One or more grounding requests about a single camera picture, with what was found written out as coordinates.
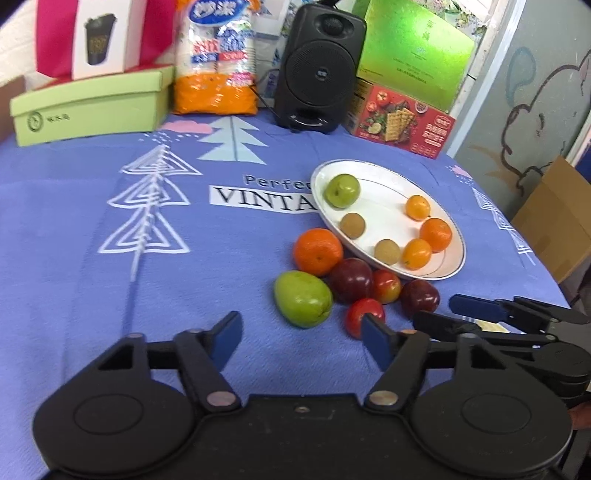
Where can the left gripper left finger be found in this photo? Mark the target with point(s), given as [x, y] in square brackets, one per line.
[136, 406]

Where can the orange small tangerine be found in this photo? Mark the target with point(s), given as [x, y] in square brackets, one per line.
[437, 233]

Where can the green gift box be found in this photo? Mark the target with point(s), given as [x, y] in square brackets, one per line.
[413, 51]

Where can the brown cardboard box right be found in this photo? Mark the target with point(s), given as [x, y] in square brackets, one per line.
[555, 220]

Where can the orange paper cup pack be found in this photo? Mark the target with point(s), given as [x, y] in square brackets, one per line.
[215, 57]

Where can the oval green fruit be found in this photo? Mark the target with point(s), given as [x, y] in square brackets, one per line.
[303, 299]

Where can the white round plate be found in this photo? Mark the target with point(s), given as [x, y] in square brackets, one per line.
[382, 206]

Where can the black speaker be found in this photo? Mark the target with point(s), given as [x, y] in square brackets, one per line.
[318, 70]

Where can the dark purple plum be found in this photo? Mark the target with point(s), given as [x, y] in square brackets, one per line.
[351, 280]

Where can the blue patterned tablecloth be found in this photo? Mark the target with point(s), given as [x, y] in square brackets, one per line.
[159, 233]

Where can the small orange kumquat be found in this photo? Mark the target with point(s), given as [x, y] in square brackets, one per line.
[418, 208]

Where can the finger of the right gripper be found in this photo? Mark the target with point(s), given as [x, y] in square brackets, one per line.
[448, 329]
[522, 313]

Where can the red yellow small apple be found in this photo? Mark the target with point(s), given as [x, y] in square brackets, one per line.
[386, 287]

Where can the dark red plum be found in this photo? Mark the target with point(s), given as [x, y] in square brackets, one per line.
[419, 295]

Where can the red cracker box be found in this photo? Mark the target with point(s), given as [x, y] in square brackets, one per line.
[384, 116]

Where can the brown longan fruit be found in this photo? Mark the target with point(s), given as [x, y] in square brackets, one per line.
[352, 225]
[387, 251]

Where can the red cherry tomato fruit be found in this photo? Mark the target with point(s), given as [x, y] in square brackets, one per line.
[354, 316]

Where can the large orange tangerine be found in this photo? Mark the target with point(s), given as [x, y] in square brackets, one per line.
[317, 251]

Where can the white cup box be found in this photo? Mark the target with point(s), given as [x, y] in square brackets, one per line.
[107, 37]

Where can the light green shoe box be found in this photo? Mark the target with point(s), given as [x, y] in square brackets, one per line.
[136, 101]

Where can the round green apple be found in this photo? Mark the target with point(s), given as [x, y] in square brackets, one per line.
[342, 191]

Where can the floral wall cloth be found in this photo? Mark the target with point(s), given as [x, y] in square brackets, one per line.
[470, 17]

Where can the pink paper bag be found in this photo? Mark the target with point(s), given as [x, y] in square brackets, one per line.
[55, 22]

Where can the blue bedding poster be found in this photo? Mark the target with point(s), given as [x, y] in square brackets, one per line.
[272, 25]

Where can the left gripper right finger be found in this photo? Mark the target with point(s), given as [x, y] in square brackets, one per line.
[467, 405]

